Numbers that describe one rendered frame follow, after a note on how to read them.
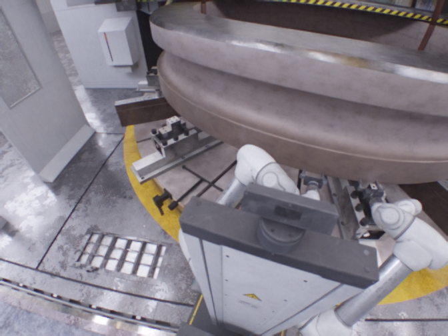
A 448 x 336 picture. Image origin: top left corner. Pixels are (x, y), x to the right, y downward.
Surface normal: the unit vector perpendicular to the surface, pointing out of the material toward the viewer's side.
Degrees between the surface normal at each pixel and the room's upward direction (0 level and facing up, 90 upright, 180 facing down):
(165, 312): 0
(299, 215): 61
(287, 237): 0
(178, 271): 0
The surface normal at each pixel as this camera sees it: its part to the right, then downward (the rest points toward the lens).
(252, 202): -0.30, 0.25
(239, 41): -0.41, -0.09
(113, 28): -0.05, -0.36
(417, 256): -0.62, -0.04
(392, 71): -0.16, -0.01
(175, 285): 0.00, -0.70
